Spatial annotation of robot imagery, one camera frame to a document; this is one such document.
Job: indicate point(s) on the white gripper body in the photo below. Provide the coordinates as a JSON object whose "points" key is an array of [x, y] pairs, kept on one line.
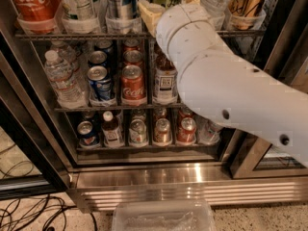
{"points": [[182, 17]]}

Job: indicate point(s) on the silver green can shelf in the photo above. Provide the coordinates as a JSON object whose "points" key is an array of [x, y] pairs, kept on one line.
{"points": [[137, 131], [78, 9]]}

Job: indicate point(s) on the orange can bottom shelf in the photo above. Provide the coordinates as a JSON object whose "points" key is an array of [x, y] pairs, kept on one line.
{"points": [[162, 130]]}

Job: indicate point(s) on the rear red Coca-Cola can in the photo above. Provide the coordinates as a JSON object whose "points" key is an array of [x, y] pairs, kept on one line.
{"points": [[131, 44]]}

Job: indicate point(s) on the middle blue Pepsi can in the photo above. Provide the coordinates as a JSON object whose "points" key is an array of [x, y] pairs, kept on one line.
{"points": [[98, 58]]}

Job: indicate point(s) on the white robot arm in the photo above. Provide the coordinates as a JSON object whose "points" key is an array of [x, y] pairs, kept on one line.
{"points": [[223, 87]]}

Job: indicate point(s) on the blue Pepsi can bottom shelf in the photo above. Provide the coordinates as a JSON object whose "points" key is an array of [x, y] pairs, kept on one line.
{"points": [[88, 135]]}

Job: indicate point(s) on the rear clear water bottle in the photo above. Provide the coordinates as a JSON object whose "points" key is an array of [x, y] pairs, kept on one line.
{"points": [[65, 51]]}

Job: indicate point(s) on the front blue Pepsi can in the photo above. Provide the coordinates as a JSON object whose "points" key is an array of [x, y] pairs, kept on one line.
{"points": [[101, 83]]}

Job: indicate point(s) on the right glass fridge door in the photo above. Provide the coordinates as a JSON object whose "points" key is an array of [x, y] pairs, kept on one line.
{"points": [[282, 52]]}

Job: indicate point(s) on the silver blue can top shelf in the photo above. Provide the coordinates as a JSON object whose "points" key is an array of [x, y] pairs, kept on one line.
{"points": [[122, 9]]}

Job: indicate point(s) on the rear blue Pepsi can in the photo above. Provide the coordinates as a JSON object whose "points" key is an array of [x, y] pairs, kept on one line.
{"points": [[105, 45]]}

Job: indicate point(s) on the large red Coca-Cola can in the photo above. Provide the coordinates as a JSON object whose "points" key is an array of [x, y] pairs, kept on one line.
{"points": [[37, 10]]}

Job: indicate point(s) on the brown iced tea bottle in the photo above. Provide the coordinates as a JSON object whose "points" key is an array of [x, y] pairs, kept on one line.
{"points": [[165, 73]]}

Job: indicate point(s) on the middle red Coca-Cola can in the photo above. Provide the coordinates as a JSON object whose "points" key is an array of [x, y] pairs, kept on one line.
{"points": [[133, 57]]}

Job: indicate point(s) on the clear plastic bin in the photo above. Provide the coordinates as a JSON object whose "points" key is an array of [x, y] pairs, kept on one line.
{"points": [[170, 215]]}

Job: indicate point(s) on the water bottle bottom shelf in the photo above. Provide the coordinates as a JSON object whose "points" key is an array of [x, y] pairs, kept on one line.
{"points": [[208, 131]]}

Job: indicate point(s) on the red can bottom shelf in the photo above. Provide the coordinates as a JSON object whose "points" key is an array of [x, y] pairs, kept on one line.
{"points": [[186, 130]]}

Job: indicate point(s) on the front red Coca-Cola can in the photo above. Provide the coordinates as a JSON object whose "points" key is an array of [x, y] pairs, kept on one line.
{"points": [[132, 81]]}

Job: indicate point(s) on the left glass fridge door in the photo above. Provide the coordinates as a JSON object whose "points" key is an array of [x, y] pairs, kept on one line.
{"points": [[30, 165]]}

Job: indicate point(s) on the silver green can bottom shelf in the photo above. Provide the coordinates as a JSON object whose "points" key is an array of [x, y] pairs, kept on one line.
{"points": [[137, 131]]}

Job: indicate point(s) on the glass fridge door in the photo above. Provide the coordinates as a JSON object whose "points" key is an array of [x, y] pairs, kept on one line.
{"points": [[30, 165], [282, 52]]}

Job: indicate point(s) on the small tea bottle bottom shelf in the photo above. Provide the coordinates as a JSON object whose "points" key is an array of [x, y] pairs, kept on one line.
{"points": [[111, 130]]}

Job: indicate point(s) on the stainless steel fridge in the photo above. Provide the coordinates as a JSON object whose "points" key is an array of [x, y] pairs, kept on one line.
{"points": [[101, 177]]}

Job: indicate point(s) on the silver green can top shelf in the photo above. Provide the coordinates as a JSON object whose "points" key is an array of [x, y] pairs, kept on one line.
{"points": [[78, 9]]}

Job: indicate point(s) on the front clear water bottle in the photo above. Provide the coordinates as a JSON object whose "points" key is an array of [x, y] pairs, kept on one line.
{"points": [[63, 81]]}

